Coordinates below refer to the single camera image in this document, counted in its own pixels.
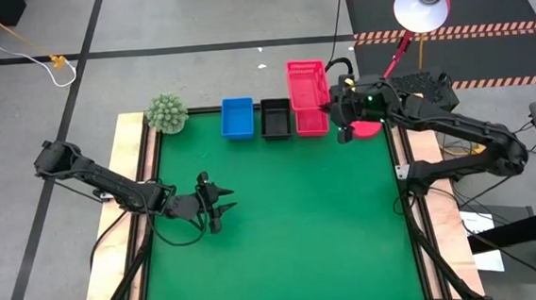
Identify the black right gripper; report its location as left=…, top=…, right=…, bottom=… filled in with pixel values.
left=317, top=69, right=392, bottom=146

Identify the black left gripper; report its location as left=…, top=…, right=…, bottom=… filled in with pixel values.
left=169, top=168, right=241, bottom=238

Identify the red plastic basket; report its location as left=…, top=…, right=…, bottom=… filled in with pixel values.
left=294, top=106, right=331, bottom=139
left=285, top=58, right=332, bottom=112

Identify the black plastic basket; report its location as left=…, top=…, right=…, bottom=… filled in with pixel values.
left=259, top=96, right=293, bottom=141

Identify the blue plastic basket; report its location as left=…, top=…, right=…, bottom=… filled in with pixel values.
left=218, top=96, right=257, bottom=142

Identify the green artificial plant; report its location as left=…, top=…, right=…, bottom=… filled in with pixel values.
left=143, top=92, right=192, bottom=137

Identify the wooden side board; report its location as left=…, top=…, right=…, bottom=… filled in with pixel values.
left=67, top=110, right=171, bottom=300
left=389, top=89, right=486, bottom=300

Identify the red desk lamp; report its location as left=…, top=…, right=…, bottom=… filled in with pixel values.
left=342, top=0, right=461, bottom=142

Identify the black hazard-striped floor mat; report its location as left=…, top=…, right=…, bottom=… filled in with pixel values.
left=345, top=0, right=536, bottom=99

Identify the white paper sheet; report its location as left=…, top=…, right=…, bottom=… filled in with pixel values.
left=459, top=208, right=506, bottom=275

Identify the black flat bar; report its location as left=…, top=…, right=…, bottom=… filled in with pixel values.
left=465, top=208, right=536, bottom=255

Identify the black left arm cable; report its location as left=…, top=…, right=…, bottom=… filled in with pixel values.
left=142, top=182, right=210, bottom=250

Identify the black coiled floor cable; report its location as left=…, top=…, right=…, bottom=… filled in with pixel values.
left=318, top=0, right=355, bottom=79

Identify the yellow cord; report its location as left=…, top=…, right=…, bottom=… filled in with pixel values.
left=417, top=33, right=428, bottom=71

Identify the white floor cable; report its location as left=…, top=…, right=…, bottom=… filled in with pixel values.
left=0, top=0, right=78, bottom=93

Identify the orange rope with connector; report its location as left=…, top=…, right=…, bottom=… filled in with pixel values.
left=0, top=0, right=67, bottom=75

